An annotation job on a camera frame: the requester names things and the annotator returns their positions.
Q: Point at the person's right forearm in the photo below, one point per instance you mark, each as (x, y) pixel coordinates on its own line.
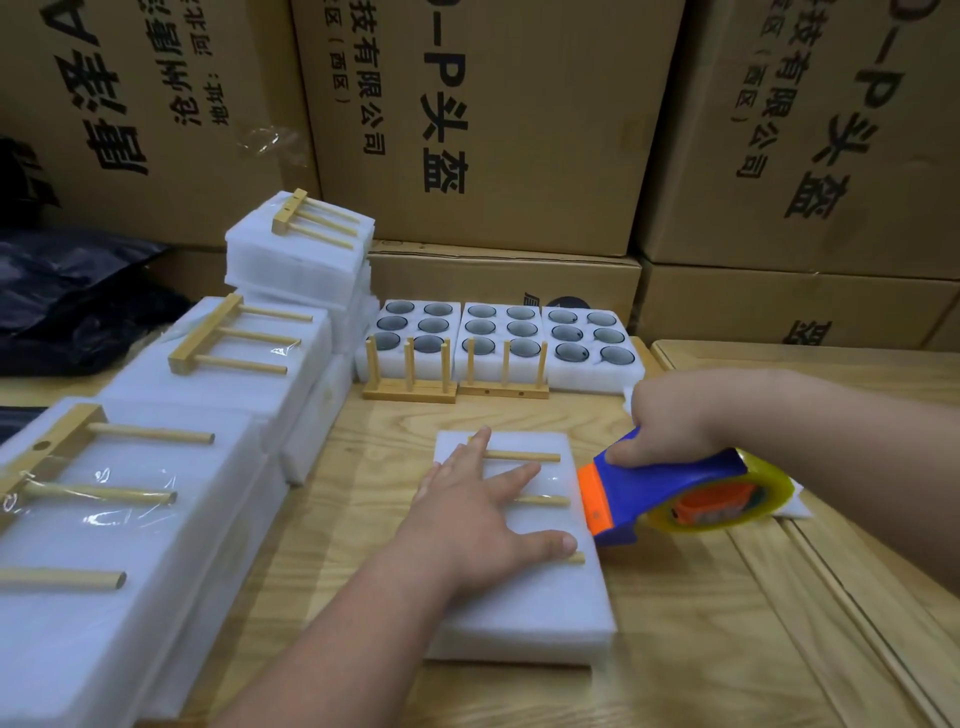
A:
(855, 458)

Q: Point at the pile of white foam sheets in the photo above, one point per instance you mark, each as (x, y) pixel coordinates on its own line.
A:
(632, 398)

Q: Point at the black plastic bags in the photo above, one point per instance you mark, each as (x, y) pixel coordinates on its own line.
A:
(18, 423)

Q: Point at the person's left forearm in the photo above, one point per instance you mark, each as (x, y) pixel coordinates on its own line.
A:
(338, 645)

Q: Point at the stack of brown cardboard boxes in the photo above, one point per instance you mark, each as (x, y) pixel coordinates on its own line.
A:
(495, 105)

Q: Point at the black plastic bag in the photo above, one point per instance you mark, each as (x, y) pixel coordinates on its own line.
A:
(75, 300)

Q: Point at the orange and blue tape dispenser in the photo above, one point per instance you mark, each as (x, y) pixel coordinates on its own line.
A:
(660, 488)

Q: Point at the stack of white foam trays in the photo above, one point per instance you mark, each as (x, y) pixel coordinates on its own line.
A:
(398, 353)

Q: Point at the person's right hand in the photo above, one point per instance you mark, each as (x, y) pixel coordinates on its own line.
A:
(683, 413)

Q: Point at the person's left hand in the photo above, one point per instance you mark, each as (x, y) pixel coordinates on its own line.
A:
(480, 518)

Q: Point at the small black object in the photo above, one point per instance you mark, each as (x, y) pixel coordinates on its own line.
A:
(567, 303)

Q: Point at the row of wooden peg racks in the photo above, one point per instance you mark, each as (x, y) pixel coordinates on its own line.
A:
(405, 393)

